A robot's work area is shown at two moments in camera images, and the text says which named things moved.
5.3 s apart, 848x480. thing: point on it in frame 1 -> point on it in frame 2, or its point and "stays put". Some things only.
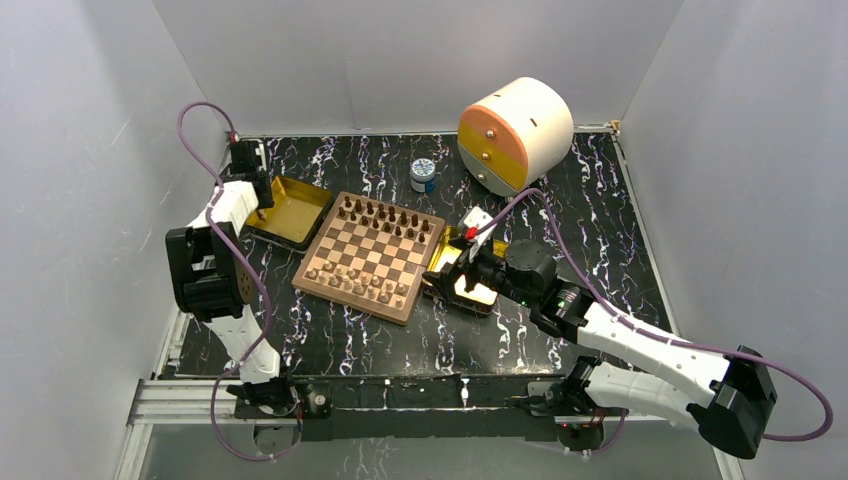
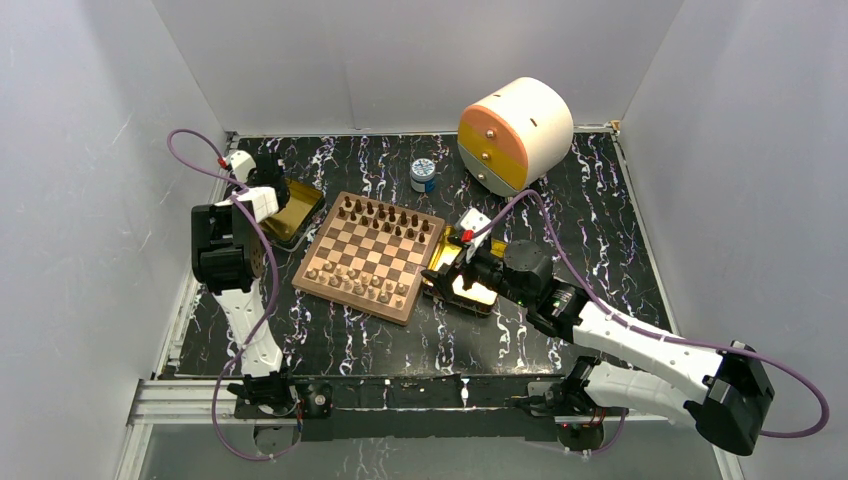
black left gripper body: (267, 199) -> (251, 179)
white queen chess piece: (347, 285) stays put
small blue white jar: (423, 175) stays put
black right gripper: (445, 279) stays put
